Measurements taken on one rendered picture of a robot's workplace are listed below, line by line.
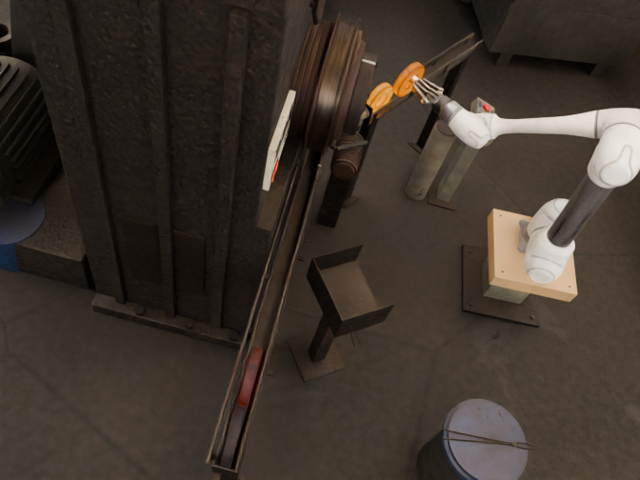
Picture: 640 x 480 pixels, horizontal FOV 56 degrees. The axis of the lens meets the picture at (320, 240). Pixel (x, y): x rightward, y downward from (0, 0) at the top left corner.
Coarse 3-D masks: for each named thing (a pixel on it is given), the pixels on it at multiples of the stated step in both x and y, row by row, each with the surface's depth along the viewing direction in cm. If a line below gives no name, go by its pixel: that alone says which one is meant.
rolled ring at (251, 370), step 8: (256, 352) 185; (256, 360) 183; (248, 368) 181; (256, 368) 181; (248, 376) 180; (248, 384) 180; (240, 392) 180; (248, 392) 180; (240, 400) 182; (248, 400) 181
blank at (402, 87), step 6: (414, 66) 241; (420, 66) 242; (402, 72) 241; (408, 72) 240; (414, 72) 242; (420, 72) 247; (402, 78) 241; (408, 78) 242; (420, 78) 251; (396, 84) 243; (402, 84) 242; (408, 84) 251; (396, 90) 245; (402, 90) 247; (408, 90) 252; (402, 96) 252
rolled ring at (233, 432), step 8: (240, 408) 178; (232, 416) 174; (240, 416) 174; (232, 424) 172; (240, 424) 173; (232, 432) 171; (240, 432) 186; (232, 440) 170; (224, 448) 170; (232, 448) 170; (224, 456) 171; (232, 456) 171; (224, 464) 173
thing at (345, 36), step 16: (336, 32) 185; (352, 32) 187; (336, 48) 183; (352, 48) 183; (336, 64) 182; (336, 80) 183; (320, 96) 184; (336, 96) 183; (320, 112) 187; (320, 128) 190; (320, 144) 197
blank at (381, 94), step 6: (384, 84) 261; (372, 90) 260; (378, 90) 259; (384, 90) 261; (390, 90) 266; (372, 96) 260; (378, 96) 261; (384, 96) 268; (390, 96) 270; (372, 102) 261; (378, 102) 270; (384, 102) 269; (372, 108) 265; (378, 108) 269
